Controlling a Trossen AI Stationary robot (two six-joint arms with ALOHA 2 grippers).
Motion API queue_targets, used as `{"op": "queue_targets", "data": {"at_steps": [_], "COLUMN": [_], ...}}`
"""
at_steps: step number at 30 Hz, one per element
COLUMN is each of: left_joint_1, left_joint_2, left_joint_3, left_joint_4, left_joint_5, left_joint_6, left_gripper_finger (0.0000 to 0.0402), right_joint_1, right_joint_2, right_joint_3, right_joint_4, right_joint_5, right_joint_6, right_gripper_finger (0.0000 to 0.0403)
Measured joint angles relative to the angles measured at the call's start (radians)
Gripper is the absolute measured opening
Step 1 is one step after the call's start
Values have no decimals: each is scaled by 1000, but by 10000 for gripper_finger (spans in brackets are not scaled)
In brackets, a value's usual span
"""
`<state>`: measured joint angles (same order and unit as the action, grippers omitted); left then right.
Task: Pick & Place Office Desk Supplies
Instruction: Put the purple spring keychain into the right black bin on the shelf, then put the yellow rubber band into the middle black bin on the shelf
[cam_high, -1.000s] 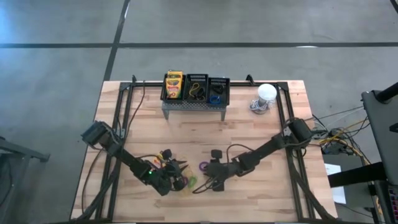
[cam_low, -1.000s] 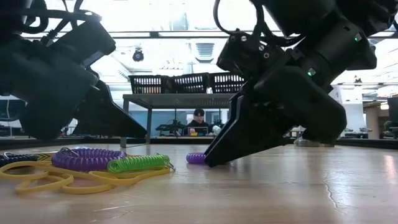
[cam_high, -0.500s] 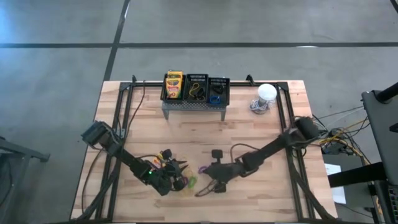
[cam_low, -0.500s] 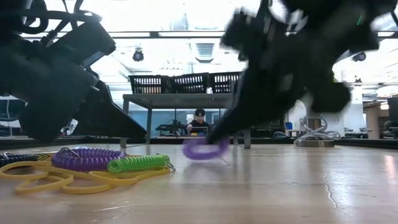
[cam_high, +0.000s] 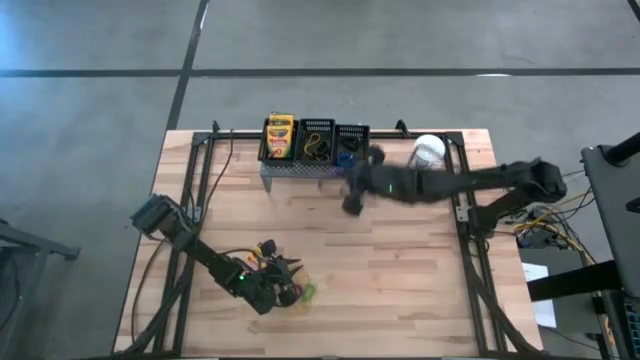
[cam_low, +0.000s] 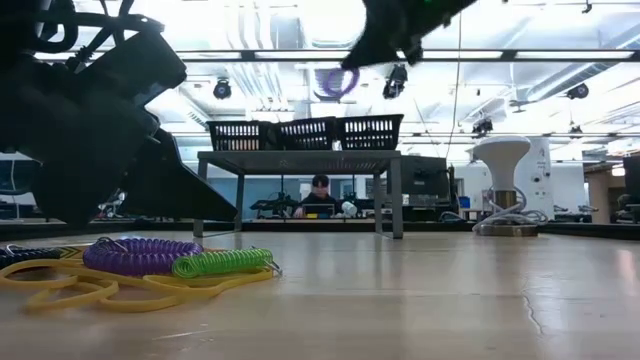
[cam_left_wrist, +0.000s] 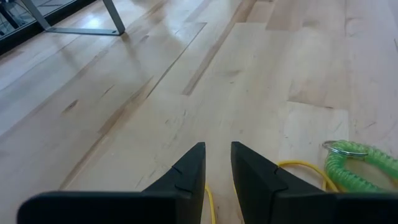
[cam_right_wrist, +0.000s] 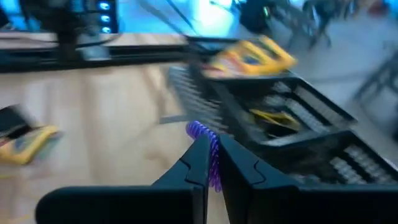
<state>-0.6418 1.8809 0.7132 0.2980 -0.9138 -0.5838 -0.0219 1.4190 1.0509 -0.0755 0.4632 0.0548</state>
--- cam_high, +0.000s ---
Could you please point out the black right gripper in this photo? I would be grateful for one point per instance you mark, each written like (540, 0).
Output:
(375, 185)

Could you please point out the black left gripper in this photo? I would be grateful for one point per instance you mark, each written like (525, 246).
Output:
(270, 287)

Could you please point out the black plastic mesh basket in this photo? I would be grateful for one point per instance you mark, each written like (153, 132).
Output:
(301, 130)
(364, 135)
(262, 150)

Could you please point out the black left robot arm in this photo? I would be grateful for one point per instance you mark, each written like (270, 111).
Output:
(200, 252)

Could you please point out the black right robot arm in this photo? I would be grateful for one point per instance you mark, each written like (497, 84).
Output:
(450, 182)

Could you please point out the grey perforated metal riser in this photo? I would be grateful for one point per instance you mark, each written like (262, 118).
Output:
(290, 171)

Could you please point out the white mushroom table lamp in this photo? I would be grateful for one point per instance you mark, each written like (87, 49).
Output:
(430, 145)

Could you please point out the black power adapter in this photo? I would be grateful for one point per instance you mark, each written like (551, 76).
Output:
(532, 241)

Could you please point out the white paper sheet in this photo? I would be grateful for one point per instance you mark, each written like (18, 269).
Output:
(535, 272)

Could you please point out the black cart crossbar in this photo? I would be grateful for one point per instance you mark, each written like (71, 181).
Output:
(575, 282)

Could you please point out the grey side table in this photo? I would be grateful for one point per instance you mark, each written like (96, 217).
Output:
(40, 246)

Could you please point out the dark grey cart panel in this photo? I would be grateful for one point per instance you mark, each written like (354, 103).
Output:
(610, 200)

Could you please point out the black pole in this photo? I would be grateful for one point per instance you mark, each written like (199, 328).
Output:
(622, 150)

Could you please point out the black aluminium table frame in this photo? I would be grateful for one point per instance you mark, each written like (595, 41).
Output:
(240, 135)

